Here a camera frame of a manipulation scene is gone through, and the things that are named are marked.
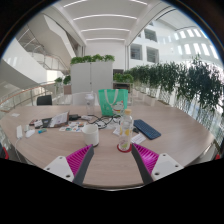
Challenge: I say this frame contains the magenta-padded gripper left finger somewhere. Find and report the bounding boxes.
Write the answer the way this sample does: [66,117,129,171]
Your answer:
[43,143,95,187]

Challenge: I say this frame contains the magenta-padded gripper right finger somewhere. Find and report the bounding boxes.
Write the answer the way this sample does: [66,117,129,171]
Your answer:
[130,142,185,185]

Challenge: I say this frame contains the clear drink bottle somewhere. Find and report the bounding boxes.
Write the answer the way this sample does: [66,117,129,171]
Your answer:
[118,108,134,152]

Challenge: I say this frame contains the flat round red coaster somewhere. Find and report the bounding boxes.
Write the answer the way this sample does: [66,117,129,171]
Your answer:
[116,143,133,154]

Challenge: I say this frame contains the white mug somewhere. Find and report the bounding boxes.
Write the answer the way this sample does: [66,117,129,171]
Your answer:
[81,123,100,148]

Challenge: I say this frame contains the dark blue keyboard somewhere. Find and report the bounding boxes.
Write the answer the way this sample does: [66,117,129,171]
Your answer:
[133,118,162,140]

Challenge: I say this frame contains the printed sticker sheet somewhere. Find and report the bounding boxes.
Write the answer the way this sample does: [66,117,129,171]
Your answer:
[59,121,88,133]

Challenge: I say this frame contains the open white booklet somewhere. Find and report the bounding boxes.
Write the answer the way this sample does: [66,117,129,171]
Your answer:
[48,111,70,128]

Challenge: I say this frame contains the clear shaker bottle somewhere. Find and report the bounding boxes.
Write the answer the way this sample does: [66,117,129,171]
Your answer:
[84,92,96,117]

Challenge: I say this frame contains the white chair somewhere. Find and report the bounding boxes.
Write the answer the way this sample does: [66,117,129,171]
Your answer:
[71,92,89,106]

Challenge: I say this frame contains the white power strip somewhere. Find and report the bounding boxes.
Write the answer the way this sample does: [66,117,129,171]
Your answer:
[15,124,24,139]

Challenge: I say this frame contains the green tote bag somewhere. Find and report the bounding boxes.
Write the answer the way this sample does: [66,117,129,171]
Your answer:
[97,88,129,118]

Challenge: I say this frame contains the black chair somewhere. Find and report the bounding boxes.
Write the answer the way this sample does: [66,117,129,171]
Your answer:
[36,94,53,106]

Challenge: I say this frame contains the tall white cabinet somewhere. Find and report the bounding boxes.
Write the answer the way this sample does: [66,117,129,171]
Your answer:
[69,61,114,103]

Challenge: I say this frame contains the small green railing planter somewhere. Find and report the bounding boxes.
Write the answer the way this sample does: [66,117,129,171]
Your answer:
[54,75,72,86]

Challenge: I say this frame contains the row of green potted trees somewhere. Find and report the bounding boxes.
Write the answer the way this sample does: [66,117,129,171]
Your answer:
[124,56,224,131]

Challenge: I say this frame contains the low green planter shelf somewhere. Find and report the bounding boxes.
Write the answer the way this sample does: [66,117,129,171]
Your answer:
[113,72,134,84]

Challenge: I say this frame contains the green plants in cabinet planter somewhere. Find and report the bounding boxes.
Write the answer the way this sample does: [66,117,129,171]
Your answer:
[69,54,116,66]

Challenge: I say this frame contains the black cable tangle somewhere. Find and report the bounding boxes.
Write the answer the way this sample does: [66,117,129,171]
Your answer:
[87,114,121,130]

